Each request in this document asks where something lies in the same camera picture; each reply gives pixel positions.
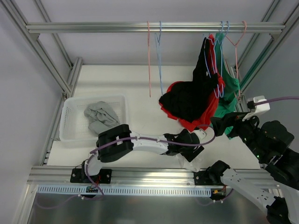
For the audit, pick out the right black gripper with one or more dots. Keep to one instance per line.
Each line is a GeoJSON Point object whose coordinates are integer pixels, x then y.
{"type": "Point", "coordinates": [222, 123]}

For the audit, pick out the black tank top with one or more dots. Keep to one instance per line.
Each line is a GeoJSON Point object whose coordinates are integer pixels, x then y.
{"type": "Point", "coordinates": [189, 99]}

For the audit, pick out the white tank top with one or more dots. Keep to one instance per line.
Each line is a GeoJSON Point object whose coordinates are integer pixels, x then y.
{"type": "Point", "coordinates": [194, 165]}

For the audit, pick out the light blue hanger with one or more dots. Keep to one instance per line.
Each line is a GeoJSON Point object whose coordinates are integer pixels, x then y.
{"type": "Point", "coordinates": [158, 51]}

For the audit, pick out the grey tank top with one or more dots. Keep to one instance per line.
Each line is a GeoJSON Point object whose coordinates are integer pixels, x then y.
{"type": "Point", "coordinates": [101, 117]}

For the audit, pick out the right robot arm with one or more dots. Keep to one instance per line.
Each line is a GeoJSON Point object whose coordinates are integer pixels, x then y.
{"type": "Point", "coordinates": [270, 145]}

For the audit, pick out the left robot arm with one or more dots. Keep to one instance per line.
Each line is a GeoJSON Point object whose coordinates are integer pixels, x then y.
{"type": "Point", "coordinates": [119, 141]}

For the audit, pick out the red tank top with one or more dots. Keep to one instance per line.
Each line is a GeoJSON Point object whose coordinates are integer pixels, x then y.
{"type": "Point", "coordinates": [205, 117]}

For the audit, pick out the green tank top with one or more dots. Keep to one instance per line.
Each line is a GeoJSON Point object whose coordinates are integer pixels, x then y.
{"type": "Point", "coordinates": [228, 103]}

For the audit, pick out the pink hanger with green top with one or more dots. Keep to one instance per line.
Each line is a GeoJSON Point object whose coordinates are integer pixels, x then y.
{"type": "Point", "coordinates": [238, 93]}

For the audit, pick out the white plastic basket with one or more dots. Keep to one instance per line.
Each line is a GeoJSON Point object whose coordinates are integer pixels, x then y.
{"type": "Point", "coordinates": [73, 122]}

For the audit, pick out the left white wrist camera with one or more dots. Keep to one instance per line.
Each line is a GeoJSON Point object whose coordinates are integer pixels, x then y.
{"type": "Point", "coordinates": [206, 135]}

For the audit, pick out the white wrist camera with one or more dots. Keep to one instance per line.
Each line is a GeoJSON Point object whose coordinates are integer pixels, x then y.
{"type": "Point", "coordinates": [206, 135]}
{"type": "Point", "coordinates": [257, 106]}

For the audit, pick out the aluminium frame right posts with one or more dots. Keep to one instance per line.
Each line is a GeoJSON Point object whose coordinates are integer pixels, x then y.
{"type": "Point", "coordinates": [262, 47]}

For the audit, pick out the aluminium frame posts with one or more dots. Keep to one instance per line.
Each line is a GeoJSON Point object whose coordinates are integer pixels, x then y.
{"type": "Point", "coordinates": [262, 47]}
{"type": "Point", "coordinates": [67, 85]}

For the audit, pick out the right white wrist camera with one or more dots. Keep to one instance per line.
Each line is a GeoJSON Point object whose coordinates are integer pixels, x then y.
{"type": "Point", "coordinates": [257, 106]}

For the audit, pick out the white slotted cable duct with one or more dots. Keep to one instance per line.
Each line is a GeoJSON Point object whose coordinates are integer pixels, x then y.
{"type": "Point", "coordinates": [125, 190]}

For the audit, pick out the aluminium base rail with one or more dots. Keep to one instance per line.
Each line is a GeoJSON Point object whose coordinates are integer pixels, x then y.
{"type": "Point", "coordinates": [152, 177]}

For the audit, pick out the aluminium hanging rail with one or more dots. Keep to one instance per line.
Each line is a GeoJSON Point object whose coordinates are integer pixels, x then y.
{"type": "Point", "coordinates": [144, 27]}

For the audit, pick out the aluminium frame left posts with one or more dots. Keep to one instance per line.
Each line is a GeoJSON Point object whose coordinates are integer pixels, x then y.
{"type": "Point", "coordinates": [67, 85]}

